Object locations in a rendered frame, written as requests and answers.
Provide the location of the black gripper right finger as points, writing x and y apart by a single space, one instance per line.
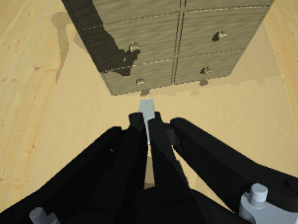
259 194

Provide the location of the dark brown wooden chest of drawers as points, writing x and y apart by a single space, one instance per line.
180 18

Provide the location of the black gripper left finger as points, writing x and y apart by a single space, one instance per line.
72 188

